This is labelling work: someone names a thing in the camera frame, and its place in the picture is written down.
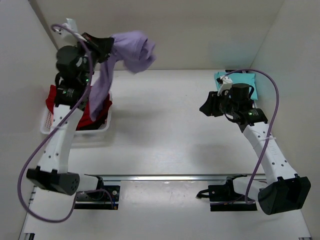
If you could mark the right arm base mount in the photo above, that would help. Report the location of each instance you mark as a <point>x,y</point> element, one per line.
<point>223,198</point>

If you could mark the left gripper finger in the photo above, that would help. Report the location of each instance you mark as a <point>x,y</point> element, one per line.
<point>104,44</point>
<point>103,54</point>

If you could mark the black garment in basket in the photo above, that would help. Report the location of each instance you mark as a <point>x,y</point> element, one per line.
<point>100,123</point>

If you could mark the aluminium table rail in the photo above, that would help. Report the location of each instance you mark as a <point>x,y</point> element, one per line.
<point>166,177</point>

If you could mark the right blue label sticker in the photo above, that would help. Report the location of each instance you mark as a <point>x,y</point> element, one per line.
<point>237,71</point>

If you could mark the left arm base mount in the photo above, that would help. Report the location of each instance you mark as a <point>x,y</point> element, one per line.
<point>100,200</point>

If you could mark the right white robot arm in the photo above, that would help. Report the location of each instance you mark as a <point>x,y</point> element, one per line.
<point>284,190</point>

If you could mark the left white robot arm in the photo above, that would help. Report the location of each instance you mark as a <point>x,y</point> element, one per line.
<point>73,63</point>

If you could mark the purple t shirt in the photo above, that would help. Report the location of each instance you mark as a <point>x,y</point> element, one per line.
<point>135,50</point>

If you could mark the folded teal t shirt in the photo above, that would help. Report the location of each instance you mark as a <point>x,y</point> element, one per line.
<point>245,78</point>

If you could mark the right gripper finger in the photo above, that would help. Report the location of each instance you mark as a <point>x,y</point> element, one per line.
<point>210,100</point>
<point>209,111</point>

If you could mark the white plastic basket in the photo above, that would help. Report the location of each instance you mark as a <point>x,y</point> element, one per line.
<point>82,138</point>

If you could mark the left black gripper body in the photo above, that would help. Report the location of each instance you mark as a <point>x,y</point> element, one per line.
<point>86,38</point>

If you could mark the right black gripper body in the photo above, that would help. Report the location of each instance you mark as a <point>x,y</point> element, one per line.
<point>222,104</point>

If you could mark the red t shirt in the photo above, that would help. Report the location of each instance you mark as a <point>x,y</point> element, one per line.
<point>85,123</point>

